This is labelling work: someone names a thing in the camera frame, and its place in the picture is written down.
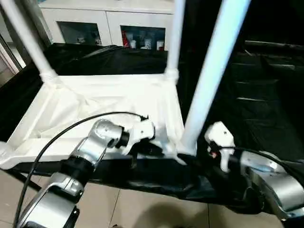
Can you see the white cabinet with glass doors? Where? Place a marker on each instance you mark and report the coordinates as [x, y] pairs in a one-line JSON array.
[[107, 16]]

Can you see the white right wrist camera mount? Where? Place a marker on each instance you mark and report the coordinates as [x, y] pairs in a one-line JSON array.
[[221, 135]]

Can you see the black work table leg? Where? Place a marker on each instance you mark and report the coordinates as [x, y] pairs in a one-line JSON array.
[[27, 181]]

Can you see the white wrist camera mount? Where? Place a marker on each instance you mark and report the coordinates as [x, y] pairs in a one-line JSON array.
[[142, 131], [221, 135]]

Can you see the white plastic table top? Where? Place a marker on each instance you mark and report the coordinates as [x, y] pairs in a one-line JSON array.
[[95, 95]]

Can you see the black mat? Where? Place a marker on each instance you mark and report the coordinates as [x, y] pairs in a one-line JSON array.
[[261, 107]]

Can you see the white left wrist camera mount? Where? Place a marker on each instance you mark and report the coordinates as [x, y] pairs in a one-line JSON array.
[[142, 131]]

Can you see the small white jar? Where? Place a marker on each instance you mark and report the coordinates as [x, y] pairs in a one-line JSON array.
[[159, 45]]

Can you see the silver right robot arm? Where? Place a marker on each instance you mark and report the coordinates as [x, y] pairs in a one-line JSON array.
[[280, 185]]

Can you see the small red item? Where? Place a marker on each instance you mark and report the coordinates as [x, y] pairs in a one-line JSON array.
[[125, 40]]

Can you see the white plastic table leg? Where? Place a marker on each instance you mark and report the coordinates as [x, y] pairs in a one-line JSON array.
[[175, 35], [2, 150], [31, 40], [213, 71]]

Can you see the long black bar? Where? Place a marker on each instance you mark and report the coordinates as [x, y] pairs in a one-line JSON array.
[[275, 43]]

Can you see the grey curtain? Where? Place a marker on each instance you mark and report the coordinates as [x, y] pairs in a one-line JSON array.
[[41, 23]]

